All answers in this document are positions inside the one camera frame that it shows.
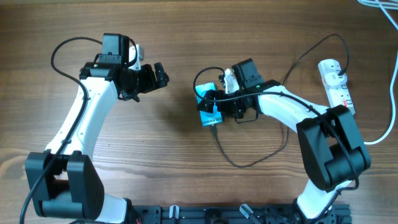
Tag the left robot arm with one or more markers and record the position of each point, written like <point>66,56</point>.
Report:
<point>62,179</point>

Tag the white power strip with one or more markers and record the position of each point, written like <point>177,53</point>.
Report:
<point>336,96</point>

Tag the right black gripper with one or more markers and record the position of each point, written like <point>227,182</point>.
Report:
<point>224,109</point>

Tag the white USB charger plug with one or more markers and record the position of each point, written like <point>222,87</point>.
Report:
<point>334,80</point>

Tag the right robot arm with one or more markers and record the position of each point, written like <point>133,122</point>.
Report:
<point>332,148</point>

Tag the blue Galaxy smartphone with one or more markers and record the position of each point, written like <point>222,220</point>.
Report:
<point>209,118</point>

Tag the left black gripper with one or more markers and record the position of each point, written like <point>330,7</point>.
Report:
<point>150,83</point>

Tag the black mounting rail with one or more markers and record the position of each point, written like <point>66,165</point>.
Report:
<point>268,214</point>

